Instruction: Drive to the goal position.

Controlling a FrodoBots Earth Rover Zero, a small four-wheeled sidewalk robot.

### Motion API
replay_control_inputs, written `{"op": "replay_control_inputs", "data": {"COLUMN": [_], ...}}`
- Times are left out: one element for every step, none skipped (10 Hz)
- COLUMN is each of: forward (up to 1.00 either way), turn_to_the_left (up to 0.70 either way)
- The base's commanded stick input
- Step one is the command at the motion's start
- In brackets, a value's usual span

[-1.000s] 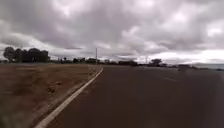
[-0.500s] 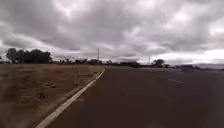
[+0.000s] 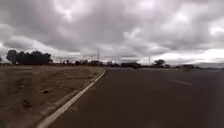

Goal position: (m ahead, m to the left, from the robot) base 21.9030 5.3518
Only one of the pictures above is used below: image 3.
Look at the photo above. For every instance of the low distant tree line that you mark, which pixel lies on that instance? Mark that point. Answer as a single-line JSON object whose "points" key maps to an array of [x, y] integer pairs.
{"points": [[130, 64]]}

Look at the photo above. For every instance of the round-crowned distant tree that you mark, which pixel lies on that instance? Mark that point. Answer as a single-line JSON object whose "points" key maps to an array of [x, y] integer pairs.
{"points": [[159, 62]]}

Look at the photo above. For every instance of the dark asphalt road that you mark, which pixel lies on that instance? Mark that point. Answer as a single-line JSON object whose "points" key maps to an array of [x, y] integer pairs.
{"points": [[143, 103]]}

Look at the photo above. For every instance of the white painted edge line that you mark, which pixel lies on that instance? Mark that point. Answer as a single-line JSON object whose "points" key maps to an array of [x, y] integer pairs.
{"points": [[67, 105]]}

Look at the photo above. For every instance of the dry grass verge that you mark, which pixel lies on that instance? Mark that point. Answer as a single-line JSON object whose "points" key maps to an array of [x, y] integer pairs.
{"points": [[36, 83]]}

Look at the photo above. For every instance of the dense clump of trees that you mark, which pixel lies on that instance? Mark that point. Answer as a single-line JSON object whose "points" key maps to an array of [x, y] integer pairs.
{"points": [[31, 58]]}

